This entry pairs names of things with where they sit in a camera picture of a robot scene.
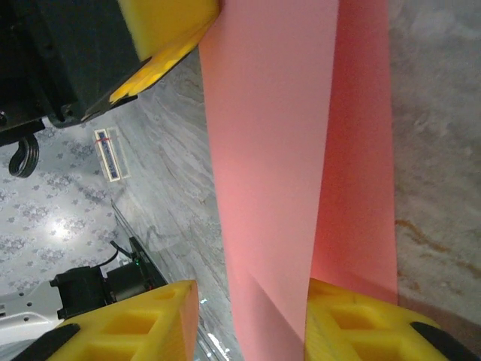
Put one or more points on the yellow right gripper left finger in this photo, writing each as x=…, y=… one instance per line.
x=143, y=327

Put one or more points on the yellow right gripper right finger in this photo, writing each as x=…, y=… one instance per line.
x=357, y=331

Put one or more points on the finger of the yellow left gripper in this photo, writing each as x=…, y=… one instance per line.
x=169, y=22

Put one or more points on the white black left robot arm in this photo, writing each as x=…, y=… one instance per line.
x=22, y=312

